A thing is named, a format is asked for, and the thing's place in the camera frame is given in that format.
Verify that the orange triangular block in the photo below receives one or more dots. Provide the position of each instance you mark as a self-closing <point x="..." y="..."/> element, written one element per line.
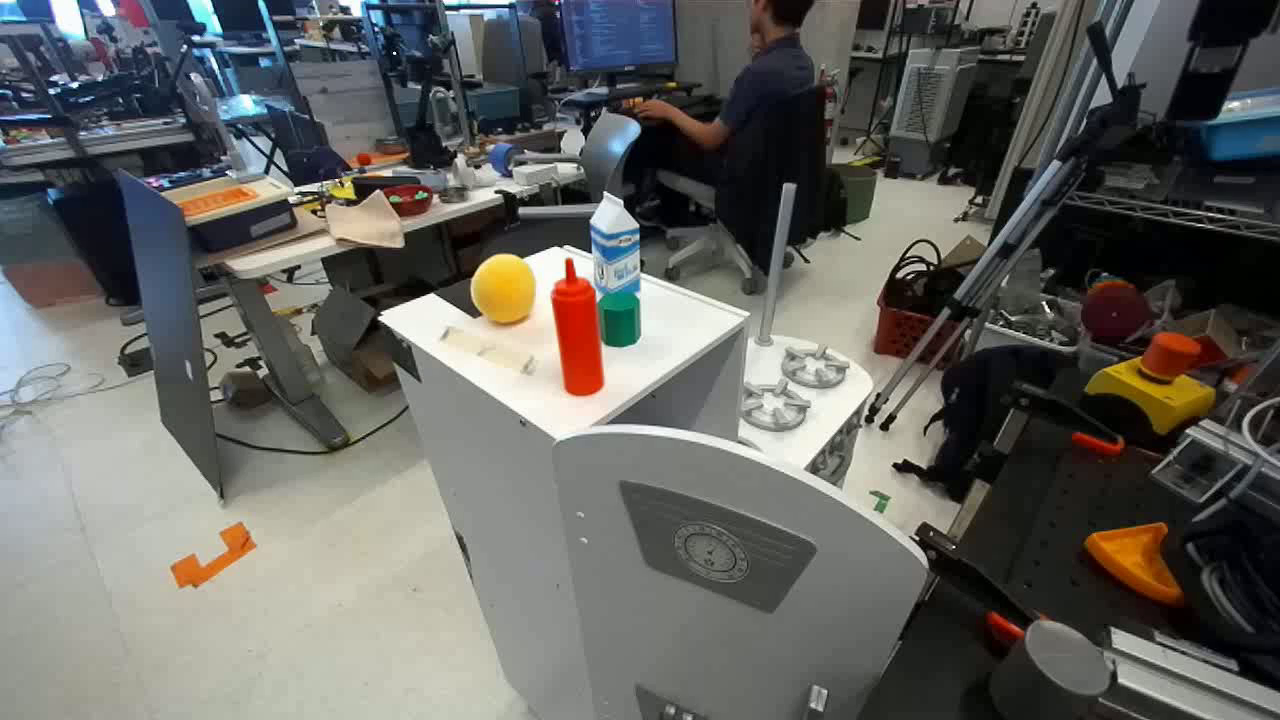
<point x="1135" y="563"/>

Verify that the red ketchup bottle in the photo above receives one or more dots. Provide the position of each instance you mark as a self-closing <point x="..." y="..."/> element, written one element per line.
<point x="579" y="336"/>

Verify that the yellow ball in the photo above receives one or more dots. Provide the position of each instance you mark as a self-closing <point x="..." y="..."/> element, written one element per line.
<point x="503" y="288"/>

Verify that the white toy kitchen cabinet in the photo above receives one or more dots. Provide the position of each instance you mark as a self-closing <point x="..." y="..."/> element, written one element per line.
<point x="533" y="504"/>

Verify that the grey office chair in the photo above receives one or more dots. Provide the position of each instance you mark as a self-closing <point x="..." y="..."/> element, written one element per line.
<point x="611" y="151"/>

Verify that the black office chair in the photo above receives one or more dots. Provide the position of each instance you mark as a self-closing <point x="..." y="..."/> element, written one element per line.
<point x="807" y="186"/>

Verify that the red basket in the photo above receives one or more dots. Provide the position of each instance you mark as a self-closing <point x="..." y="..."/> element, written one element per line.
<point x="901" y="329"/>

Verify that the seated person dark shirt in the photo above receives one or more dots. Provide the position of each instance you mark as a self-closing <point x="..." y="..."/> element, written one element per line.
<point x="764" y="106"/>

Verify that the red bowl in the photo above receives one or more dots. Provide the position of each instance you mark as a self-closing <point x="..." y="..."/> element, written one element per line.
<point x="405" y="197"/>

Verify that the beige crumpled cloth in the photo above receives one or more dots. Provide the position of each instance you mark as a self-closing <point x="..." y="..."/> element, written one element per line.
<point x="364" y="221"/>

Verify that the computer monitor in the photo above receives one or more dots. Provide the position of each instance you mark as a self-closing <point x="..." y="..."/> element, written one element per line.
<point x="619" y="34"/>

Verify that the black backpack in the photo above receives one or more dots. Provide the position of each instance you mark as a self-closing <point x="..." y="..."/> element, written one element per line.
<point x="985" y="400"/>

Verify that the white desk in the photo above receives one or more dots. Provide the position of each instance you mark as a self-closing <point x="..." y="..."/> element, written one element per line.
<point x="285" y="251"/>

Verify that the grey black tripod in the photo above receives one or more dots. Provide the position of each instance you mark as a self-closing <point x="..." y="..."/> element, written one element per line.
<point x="1012" y="243"/>

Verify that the black box orange lid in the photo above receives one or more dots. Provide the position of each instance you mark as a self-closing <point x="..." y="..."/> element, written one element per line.
<point x="221" y="203"/>

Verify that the dark grey panel board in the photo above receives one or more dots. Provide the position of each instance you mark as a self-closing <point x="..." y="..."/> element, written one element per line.
<point x="172" y="334"/>

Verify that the maroon ball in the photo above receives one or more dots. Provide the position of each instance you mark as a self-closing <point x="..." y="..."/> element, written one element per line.
<point x="1115" y="308"/>

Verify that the grey cylinder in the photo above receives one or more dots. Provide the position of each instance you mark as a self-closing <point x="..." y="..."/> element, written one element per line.
<point x="1047" y="672"/>

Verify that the yellow emergency stop button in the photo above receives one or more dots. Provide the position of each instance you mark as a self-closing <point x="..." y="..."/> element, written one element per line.
<point x="1155" y="397"/>

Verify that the silver aluminium bar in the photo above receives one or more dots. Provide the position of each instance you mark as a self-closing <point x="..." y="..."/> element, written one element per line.
<point x="1184" y="678"/>

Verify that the blue plastic bin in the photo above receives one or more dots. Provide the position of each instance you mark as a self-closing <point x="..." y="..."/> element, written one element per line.
<point x="1241" y="129"/>

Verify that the orange floor bracket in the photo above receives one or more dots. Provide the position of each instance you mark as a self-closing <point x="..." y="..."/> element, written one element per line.
<point x="213" y="563"/>

